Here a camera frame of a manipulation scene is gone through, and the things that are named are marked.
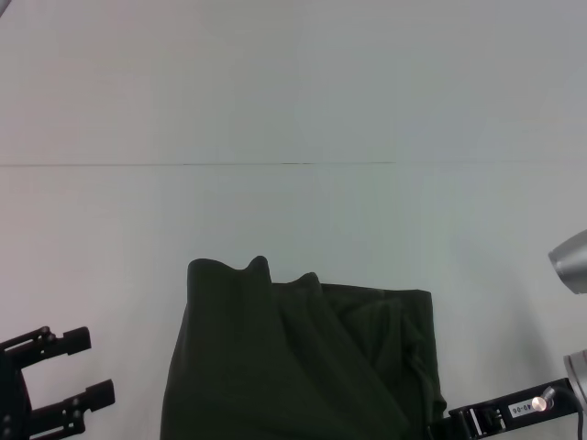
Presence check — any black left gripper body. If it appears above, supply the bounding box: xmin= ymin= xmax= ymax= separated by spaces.
xmin=0 ymin=341 xmax=36 ymax=440

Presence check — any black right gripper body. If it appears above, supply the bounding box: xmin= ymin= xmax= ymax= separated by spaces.
xmin=478 ymin=377 xmax=575 ymax=435

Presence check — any dark green t-shirt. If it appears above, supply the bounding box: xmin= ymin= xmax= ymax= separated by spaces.
xmin=159 ymin=255 xmax=449 ymax=440

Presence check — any right wrist cable with connectors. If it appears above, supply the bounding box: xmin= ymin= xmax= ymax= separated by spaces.
xmin=529 ymin=386 xmax=587 ymax=440

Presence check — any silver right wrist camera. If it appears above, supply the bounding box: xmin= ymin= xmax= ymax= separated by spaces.
xmin=548 ymin=231 xmax=587 ymax=295

